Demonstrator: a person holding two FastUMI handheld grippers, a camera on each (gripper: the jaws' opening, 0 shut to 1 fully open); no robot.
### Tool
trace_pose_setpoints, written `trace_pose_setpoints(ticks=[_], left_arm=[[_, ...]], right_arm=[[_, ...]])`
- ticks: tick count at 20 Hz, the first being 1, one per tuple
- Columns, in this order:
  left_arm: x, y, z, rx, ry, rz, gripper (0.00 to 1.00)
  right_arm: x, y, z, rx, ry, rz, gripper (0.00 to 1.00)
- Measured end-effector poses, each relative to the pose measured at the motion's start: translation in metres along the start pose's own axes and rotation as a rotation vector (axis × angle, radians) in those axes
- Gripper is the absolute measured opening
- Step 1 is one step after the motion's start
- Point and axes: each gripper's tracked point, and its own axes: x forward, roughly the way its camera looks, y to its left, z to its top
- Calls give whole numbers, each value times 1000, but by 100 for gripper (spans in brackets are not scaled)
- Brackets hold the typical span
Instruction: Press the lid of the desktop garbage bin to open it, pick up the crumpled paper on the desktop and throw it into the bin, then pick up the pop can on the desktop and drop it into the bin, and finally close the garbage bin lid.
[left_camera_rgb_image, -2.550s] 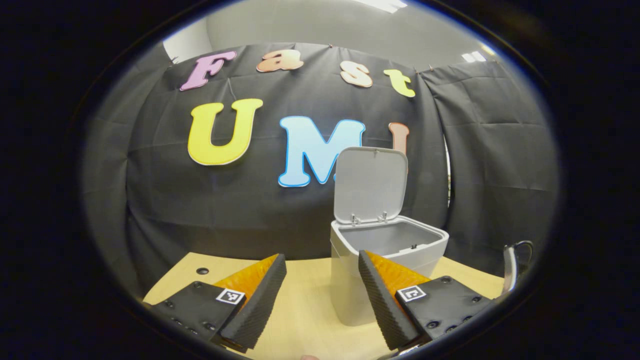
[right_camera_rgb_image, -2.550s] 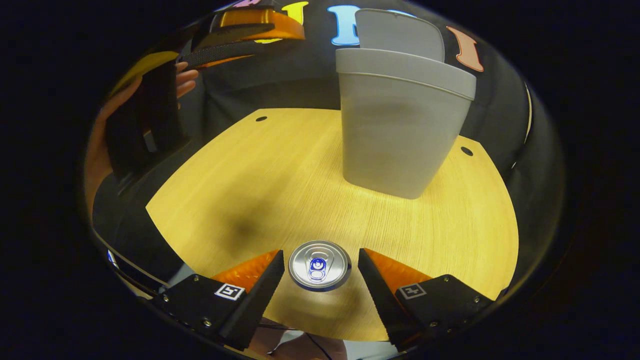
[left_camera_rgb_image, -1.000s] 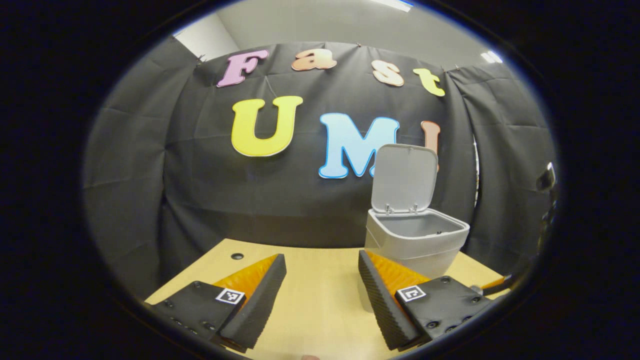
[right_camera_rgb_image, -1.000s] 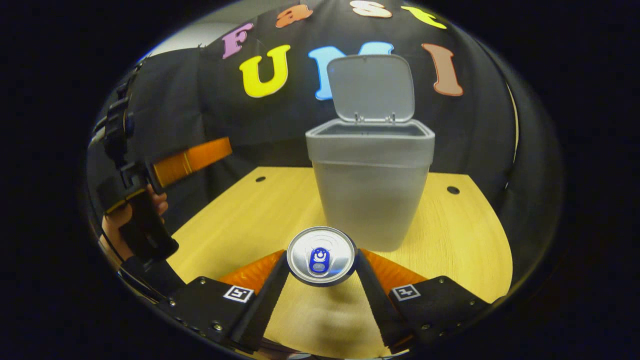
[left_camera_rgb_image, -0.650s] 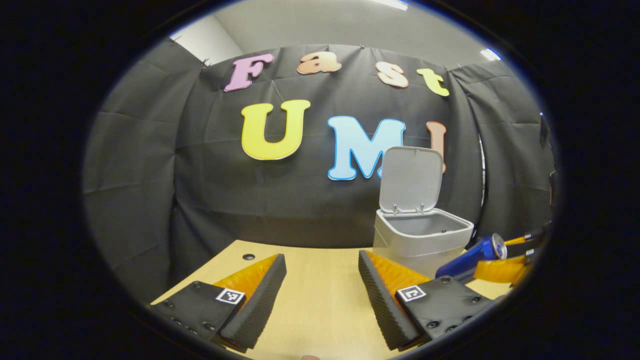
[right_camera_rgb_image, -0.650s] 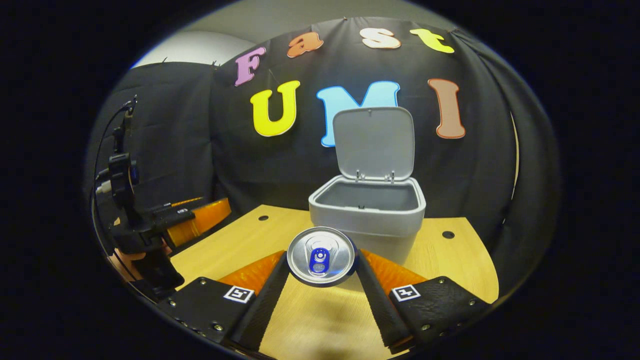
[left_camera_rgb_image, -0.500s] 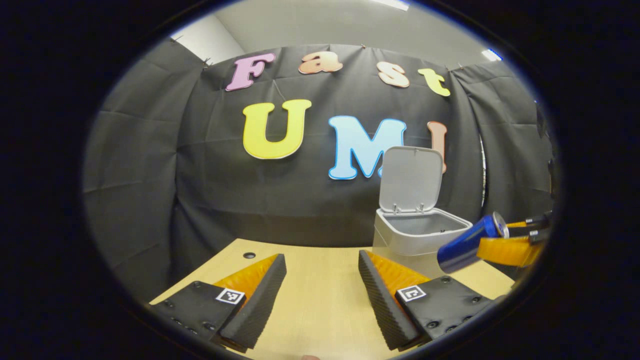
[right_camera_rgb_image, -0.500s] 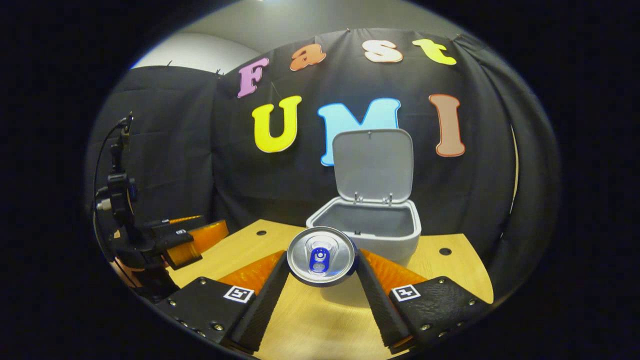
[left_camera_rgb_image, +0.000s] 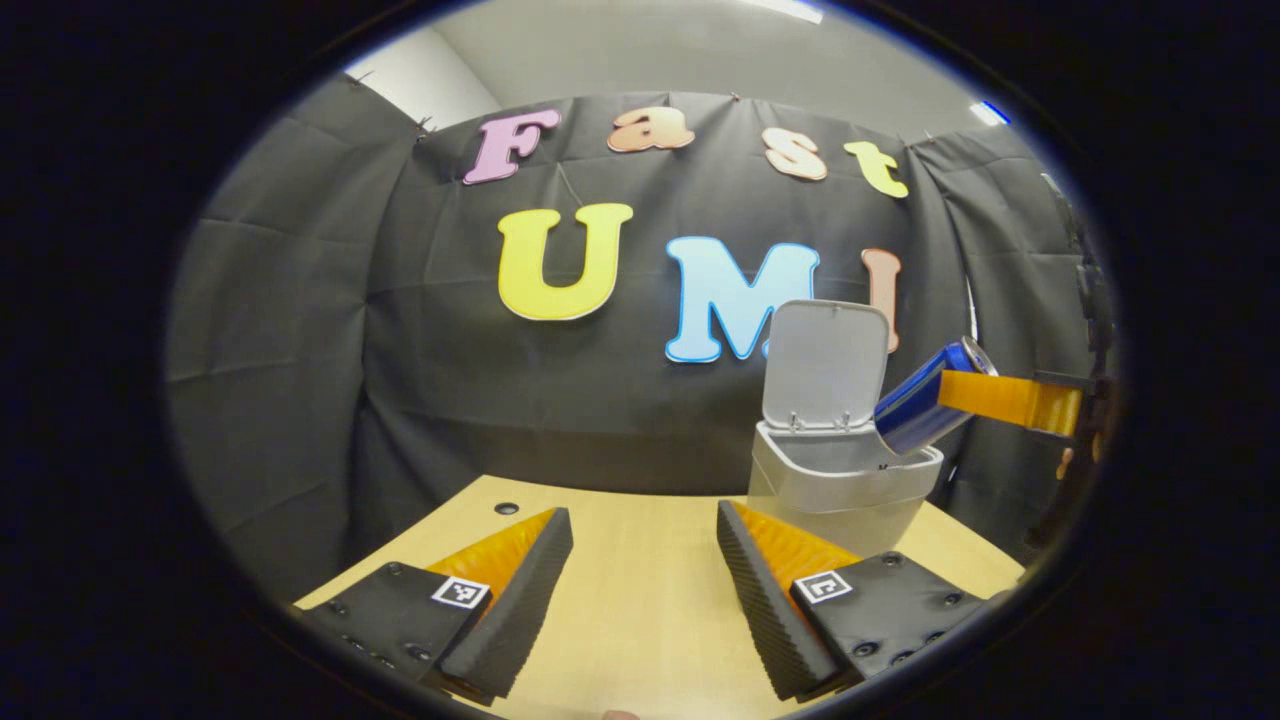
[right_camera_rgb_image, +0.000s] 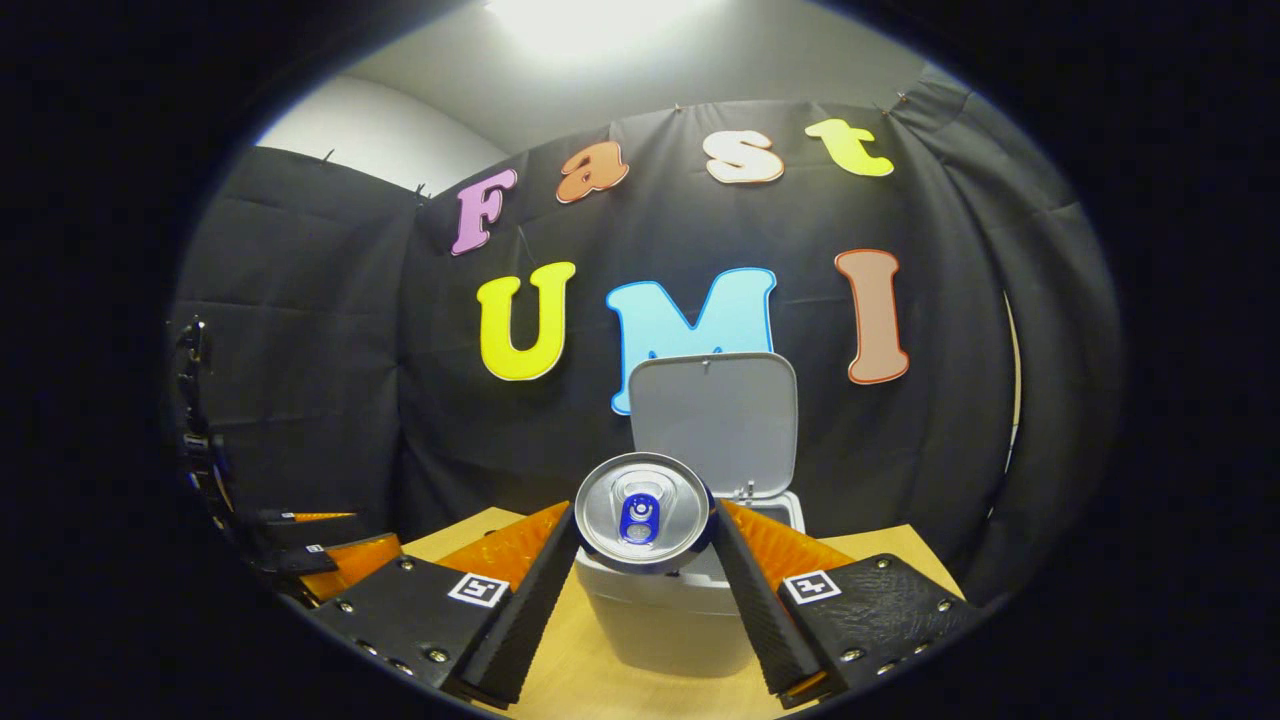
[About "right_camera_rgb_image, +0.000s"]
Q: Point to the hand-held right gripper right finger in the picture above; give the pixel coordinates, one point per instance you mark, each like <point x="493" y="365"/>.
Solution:
<point x="760" y="610"/>

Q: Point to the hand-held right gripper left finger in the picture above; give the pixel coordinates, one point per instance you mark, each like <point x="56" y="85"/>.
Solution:
<point x="530" y="610"/>

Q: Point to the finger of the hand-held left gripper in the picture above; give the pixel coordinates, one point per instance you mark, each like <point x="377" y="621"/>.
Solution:
<point x="300" y="522"/>
<point x="345" y="562"/>

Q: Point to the silver pop can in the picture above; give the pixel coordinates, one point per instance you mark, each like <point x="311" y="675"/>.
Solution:
<point x="640" y="500"/>

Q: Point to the white desktop garbage bin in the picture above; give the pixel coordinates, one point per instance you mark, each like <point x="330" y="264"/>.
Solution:
<point x="720" y="420"/>

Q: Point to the wooden desktop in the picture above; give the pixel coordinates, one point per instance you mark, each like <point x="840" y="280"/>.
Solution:
<point x="590" y="670"/>

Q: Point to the black backdrop cloth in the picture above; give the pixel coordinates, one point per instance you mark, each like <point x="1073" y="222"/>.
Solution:
<point x="320" y="350"/>

